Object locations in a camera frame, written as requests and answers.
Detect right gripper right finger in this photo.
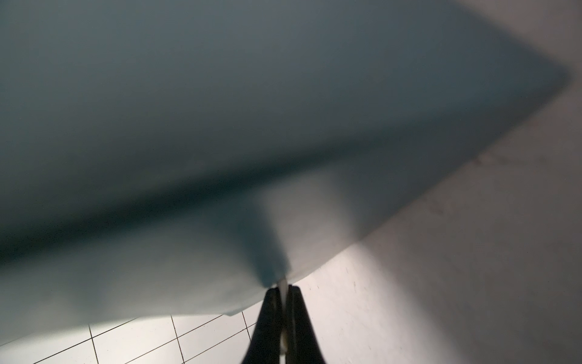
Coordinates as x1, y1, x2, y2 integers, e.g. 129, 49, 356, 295
284, 285, 326, 364

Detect teal bottom drawer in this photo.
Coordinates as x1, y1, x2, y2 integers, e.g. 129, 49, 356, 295
1, 148, 476, 343

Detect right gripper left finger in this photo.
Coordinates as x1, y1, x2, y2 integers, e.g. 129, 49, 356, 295
242, 288, 283, 364

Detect teal drawer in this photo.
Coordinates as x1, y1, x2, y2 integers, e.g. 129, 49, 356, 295
1, 1, 568, 255
1, 148, 476, 343

